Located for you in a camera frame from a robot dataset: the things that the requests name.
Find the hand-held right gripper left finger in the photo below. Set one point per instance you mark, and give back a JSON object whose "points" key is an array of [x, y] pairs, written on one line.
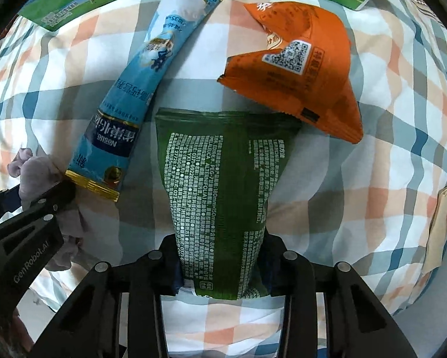
{"points": [[171, 261]]}

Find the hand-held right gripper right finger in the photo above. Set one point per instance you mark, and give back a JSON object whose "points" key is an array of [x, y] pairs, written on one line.
{"points": [[272, 261]]}

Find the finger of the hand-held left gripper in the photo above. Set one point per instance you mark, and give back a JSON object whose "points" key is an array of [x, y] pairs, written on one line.
{"points": [[44, 203]]}

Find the lilac soft cloth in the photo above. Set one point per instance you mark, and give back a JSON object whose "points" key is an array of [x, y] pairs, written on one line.
{"points": [[40, 179]]}

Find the green snack packet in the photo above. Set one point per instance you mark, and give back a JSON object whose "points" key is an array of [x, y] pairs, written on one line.
{"points": [[219, 201]]}

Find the blue stick sachet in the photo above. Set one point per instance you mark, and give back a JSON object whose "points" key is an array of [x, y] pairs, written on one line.
{"points": [[141, 85]]}

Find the orange snack packet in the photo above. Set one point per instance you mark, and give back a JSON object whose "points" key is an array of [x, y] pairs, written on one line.
{"points": [[301, 71]]}

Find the plaid bed sheet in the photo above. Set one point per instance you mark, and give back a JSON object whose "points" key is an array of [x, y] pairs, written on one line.
{"points": [[376, 194]]}

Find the beige paper card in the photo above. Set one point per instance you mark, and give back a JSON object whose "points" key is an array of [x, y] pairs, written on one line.
{"points": [[438, 227]]}

